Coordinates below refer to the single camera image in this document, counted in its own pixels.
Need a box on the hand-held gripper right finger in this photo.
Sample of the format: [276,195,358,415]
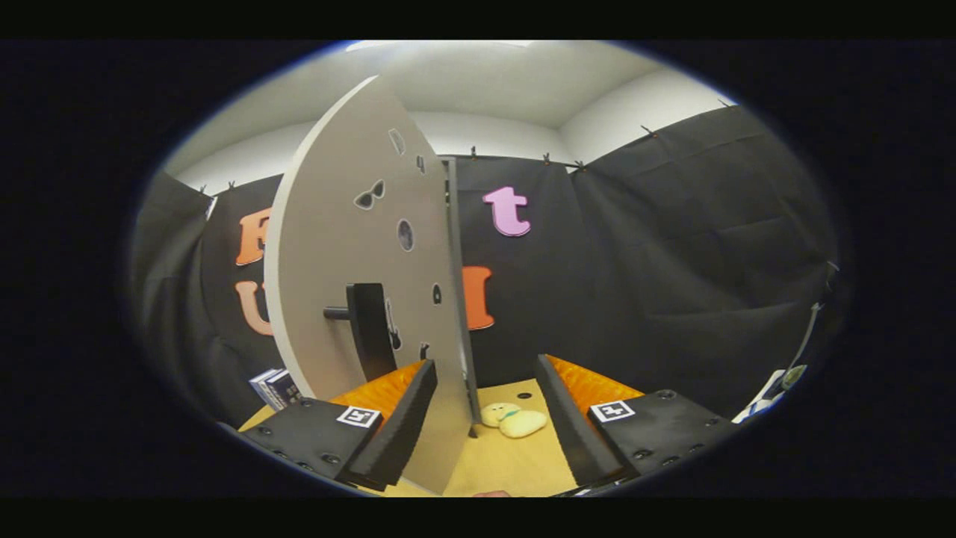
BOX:
[535,353,740,486]

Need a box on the ceiling light panel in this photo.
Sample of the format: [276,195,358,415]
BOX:
[345,40,536,52]

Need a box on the row of black cloth clips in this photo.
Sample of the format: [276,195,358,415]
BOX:
[197,99,730,194]

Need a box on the grey cabinet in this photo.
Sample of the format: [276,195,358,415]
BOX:
[441,155,485,439]

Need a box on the cream plush toy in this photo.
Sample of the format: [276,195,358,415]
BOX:
[479,401,549,439]

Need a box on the blue white book stack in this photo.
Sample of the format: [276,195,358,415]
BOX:
[249,368,304,412]

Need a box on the white and blue stand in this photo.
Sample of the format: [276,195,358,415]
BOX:
[732,262,842,425]

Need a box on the black backdrop cloth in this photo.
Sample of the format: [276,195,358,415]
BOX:
[131,103,842,428]

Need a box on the black door handle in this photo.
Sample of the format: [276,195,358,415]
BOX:
[323,282,400,383]

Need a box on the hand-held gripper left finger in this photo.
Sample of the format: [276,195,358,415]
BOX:
[240,359,438,492]

